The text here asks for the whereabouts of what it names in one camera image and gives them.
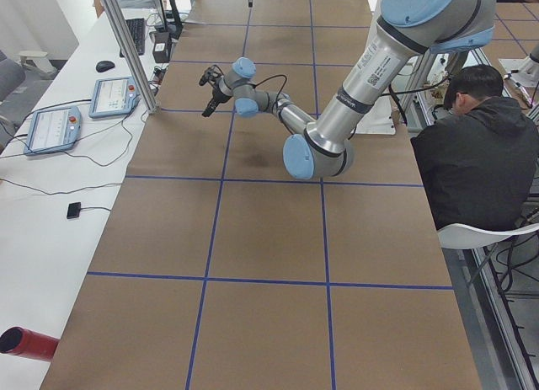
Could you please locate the small black puck device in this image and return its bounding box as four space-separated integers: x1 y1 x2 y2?
67 201 82 220

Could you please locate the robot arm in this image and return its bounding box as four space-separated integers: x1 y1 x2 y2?
199 0 496 179

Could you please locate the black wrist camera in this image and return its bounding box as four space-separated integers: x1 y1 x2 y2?
199 65 223 86

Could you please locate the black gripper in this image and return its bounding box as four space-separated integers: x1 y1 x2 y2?
202 0 253 117

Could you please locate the near teach pendant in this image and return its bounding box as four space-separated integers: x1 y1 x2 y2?
24 106 82 156

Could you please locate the black keyboard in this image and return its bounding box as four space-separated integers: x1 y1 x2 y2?
125 18 146 56

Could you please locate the black computer mouse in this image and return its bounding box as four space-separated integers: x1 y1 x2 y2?
95 60 115 73

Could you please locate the seated person in black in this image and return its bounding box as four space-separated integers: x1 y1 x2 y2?
411 65 538 231

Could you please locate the black power box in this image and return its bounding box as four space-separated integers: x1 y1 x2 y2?
152 32 172 64

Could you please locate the teach pendant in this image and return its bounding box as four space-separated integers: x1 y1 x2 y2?
24 106 82 156
88 77 140 119

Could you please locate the far teach pendant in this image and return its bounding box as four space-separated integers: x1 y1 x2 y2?
88 77 140 119

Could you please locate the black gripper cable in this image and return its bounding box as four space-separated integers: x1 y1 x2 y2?
251 73 289 97

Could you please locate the white chair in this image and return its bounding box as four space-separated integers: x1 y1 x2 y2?
437 223 538 249

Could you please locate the red cylinder bottle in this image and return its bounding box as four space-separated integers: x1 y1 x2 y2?
1 327 59 362

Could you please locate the aluminium frame post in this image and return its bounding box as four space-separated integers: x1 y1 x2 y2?
101 0 158 115

